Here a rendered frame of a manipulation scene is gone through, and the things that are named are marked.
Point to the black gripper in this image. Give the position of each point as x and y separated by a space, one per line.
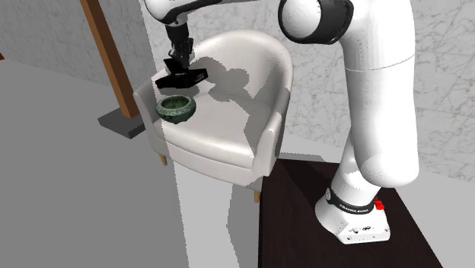
180 41

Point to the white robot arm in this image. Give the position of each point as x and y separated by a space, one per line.
382 111

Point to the black flat box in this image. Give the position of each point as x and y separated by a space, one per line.
182 78

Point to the green bowl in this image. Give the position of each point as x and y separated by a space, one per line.
175 108

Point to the white armchair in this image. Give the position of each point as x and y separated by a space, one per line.
222 122

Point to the dark robot stand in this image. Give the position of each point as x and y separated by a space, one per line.
289 222

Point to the brown wooden post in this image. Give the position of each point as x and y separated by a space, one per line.
111 63

